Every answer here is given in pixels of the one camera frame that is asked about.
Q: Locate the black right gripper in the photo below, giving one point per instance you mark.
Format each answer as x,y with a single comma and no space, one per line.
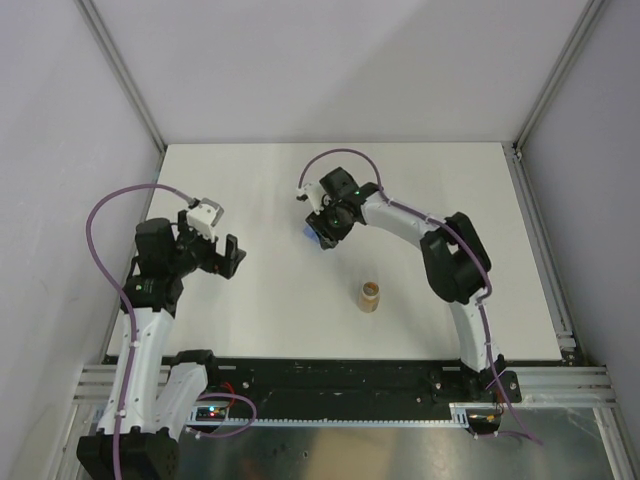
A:
329,238

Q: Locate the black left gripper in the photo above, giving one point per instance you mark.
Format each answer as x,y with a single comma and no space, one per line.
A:
216,263

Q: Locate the blue weekly pill organizer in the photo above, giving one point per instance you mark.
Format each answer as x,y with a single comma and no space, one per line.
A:
311,234

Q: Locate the amber pill bottle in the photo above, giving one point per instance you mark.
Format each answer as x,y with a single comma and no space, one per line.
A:
369,297

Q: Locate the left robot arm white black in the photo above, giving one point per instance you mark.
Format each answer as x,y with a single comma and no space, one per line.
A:
137,436

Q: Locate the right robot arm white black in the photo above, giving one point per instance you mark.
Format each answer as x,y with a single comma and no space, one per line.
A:
455,260

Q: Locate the small electronics board with leds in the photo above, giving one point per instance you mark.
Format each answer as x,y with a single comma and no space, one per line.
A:
211,413

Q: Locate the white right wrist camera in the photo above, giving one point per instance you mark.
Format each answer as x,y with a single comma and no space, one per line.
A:
314,193

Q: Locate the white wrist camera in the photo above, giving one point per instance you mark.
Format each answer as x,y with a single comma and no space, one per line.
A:
314,193
204,217

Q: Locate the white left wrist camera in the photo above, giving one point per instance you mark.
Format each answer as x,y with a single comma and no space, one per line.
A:
204,217

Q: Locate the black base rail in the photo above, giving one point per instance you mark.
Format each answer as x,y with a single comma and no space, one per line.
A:
345,390

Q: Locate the aluminium frame post right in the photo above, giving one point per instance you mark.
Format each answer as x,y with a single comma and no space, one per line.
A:
568,56

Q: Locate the aluminium frame post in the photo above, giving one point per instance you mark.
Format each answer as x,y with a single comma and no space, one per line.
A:
114,59
568,56

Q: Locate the aluminium frame post left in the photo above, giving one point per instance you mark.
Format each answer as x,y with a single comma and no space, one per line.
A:
114,59

